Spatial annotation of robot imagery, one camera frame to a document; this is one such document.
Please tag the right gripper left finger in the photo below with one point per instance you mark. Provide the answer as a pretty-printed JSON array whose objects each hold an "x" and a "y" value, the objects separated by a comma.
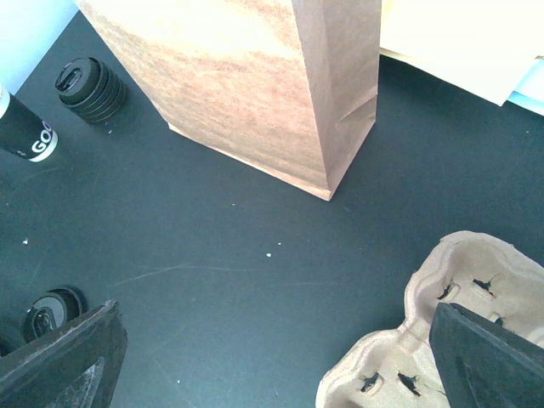
[{"x": 76, "y": 365}]

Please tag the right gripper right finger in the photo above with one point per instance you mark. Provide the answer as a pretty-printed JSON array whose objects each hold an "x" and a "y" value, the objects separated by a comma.
[{"x": 482, "y": 364}]

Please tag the brown pulp cup carrier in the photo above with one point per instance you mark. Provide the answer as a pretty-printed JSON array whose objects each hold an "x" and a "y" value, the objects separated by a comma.
[{"x": 396, "y": 368}]

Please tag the black coffee lid near bag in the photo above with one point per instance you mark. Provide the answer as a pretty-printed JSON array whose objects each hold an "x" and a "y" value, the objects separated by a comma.
[{"x": 52, "y": 310}]

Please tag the black coffee lids stack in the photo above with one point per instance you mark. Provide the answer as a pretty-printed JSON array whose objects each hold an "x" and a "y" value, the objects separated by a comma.
[{"x": 90, "y": 89}]

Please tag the paper cup black sleeve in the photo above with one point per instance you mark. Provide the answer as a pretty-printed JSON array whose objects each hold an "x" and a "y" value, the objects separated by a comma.
[{"x": 23, "y": 133}]

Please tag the flat blue paper bag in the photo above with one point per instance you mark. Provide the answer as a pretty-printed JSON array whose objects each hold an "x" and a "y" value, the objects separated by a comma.
[{"x": 529, "y": 92}]

